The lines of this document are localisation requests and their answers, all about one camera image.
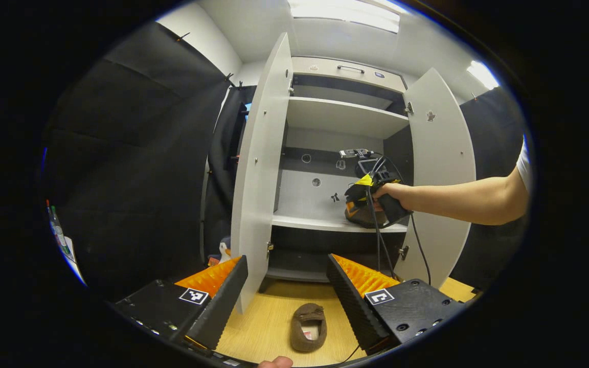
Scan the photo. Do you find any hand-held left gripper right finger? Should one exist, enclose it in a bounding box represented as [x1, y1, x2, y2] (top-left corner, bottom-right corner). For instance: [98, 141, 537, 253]
[325, 254, 466, 357]

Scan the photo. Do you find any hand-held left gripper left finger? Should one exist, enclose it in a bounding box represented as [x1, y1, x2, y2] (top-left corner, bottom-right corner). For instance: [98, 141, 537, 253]
[112, 256, 249, 357]

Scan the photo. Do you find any brown shoe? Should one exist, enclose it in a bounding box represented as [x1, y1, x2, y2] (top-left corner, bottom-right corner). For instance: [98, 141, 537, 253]
[289, 303, 328, 353]
[346, 202, 393, 229]

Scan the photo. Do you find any white shoe cabinet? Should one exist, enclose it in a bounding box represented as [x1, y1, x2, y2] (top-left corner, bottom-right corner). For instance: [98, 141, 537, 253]
[266, 56, 415, 283]

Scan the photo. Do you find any white cabinet door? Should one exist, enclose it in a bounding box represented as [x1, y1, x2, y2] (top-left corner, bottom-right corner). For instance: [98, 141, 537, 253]
[394, 67, 477, 289]
[231, 32, 294, 314]

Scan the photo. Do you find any small plush toy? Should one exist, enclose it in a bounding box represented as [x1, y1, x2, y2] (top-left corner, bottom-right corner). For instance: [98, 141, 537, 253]
[207, 235, 232, 266]

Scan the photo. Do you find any small ceiling light panel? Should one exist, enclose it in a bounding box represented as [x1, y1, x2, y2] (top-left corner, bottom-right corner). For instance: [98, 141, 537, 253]
[466, 60, 501, 90]

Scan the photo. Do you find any large ceiling light panel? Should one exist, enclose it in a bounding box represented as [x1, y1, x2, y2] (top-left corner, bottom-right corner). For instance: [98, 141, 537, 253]
[288, 0, 401, 34]

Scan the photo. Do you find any white T-shirt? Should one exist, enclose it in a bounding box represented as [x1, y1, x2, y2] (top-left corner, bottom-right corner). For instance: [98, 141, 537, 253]
[516, 137, 534, 194]

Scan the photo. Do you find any black backdrop cloth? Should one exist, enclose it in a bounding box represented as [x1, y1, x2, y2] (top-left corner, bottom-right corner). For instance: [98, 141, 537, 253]
[41, 20, 530, 302]

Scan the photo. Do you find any clear plastic bottle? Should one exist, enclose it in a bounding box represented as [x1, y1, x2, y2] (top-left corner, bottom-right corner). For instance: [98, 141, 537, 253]
[46, 199, 86, 284]

